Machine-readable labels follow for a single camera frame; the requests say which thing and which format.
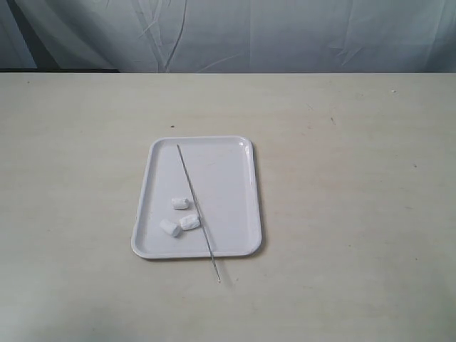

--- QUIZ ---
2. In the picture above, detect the white marshmallow bottom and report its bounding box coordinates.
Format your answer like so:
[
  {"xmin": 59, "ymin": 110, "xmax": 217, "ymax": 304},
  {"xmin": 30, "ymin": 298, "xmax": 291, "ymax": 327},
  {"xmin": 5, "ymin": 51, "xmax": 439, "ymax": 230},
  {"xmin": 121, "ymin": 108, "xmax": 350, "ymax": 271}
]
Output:
[{"xmin": 179, "ymin": 214, "xmax": 201, "ymax": 231}]

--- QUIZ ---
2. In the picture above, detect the white plastic tray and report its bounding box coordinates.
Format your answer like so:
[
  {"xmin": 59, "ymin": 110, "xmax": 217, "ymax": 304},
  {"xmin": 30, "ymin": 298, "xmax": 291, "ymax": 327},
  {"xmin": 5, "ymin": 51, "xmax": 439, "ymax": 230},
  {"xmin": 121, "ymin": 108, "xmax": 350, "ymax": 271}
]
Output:
[{"xmin": 131, "ymin": 136, "xmax": 262, "ymax": 259}]

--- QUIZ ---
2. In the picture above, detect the white wrinkled backdrop cloth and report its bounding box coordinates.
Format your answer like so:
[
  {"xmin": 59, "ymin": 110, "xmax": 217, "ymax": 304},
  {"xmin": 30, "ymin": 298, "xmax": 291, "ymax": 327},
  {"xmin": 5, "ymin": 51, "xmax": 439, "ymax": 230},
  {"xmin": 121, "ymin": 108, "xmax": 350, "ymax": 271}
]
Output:
[{"xmin": 1, "ymin": 1, "xmax": 455, "ymax": 73}]

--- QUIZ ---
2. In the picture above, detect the white marshmallow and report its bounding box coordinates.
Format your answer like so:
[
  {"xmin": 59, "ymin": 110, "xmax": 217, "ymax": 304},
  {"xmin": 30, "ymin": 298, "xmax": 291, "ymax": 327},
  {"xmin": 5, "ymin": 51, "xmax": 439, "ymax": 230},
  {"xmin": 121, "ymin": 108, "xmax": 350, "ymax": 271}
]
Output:
[
  {"xmin": 171, "ymin": 197, "xmax": 190, "ymax": 210},
  {"xmin": 179, "ymin": 214, "xmax": 201, "ymax": 231},
  {"xmin": 159, "ymin": 219, "xmax": 182, "ymax": 238}
]

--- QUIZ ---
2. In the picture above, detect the white marshmallow top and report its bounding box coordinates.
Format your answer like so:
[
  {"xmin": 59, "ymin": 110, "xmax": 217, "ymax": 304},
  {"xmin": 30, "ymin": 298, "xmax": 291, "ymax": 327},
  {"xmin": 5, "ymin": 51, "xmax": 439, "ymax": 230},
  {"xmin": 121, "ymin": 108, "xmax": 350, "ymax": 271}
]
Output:
[{"xmin": 159, "ymin": 219, "xmax": 182, "ymax": 238}]

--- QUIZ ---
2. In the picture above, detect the thin metal skewer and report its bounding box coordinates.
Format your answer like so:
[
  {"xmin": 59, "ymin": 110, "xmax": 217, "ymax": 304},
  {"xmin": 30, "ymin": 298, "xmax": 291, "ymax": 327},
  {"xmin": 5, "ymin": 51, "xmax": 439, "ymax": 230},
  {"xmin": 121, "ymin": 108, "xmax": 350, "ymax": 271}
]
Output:
[{"xmin": 176, "ymin": 144, "xmax": 222, "ymax": 284}]

